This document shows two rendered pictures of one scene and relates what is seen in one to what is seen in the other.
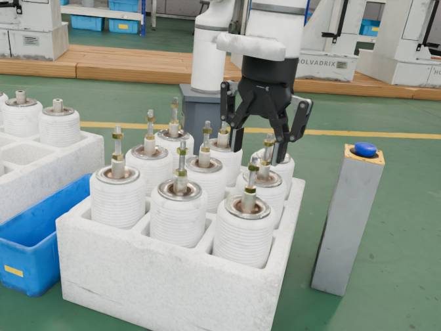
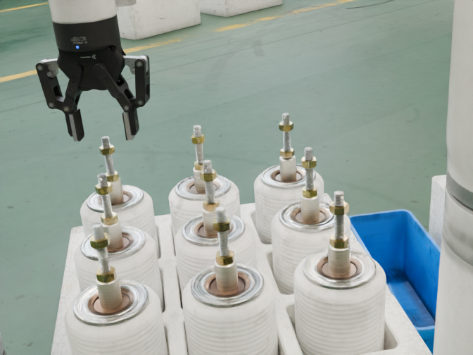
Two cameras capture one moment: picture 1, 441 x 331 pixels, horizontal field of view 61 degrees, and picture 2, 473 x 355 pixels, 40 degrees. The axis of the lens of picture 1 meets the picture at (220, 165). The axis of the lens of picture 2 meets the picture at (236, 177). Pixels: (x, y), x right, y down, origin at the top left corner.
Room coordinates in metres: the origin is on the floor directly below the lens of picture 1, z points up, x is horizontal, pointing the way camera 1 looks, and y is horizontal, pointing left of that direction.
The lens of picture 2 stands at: (1.30, -0.19, 0.63)
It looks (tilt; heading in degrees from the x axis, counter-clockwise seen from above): 25 degrees down; 158
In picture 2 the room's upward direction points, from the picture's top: 4 degrees counter-clockwise
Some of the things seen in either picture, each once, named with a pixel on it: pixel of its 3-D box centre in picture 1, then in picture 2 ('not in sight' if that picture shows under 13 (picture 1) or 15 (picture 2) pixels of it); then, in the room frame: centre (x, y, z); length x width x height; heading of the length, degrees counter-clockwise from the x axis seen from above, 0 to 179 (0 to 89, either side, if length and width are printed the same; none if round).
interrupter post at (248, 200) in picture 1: (248, 199); (113, 190); (0.52, -0.05, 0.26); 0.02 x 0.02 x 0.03
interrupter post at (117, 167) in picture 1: (118, 167); (288, 167); (0.58, 0.18, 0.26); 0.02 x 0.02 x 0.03
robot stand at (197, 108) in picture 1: (201, 138); not in sight; (1.08, 0.07, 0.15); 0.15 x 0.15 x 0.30; 14
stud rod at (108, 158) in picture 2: (251, 178); (109, 164); (0.52, -0.05, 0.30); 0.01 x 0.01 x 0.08
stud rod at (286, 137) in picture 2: (117, 146); (286, 140); (0.58, 0.18, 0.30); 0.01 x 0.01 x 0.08
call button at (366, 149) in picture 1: (364, 150); not in sight; (0.66, -0.27, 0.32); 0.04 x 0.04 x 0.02
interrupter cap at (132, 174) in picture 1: (118, 174); (288, 176); (0.58, 0.18, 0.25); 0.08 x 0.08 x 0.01
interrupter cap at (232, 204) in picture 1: (247, 207); (115, 199); (0.52, -0.05, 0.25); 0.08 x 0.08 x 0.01
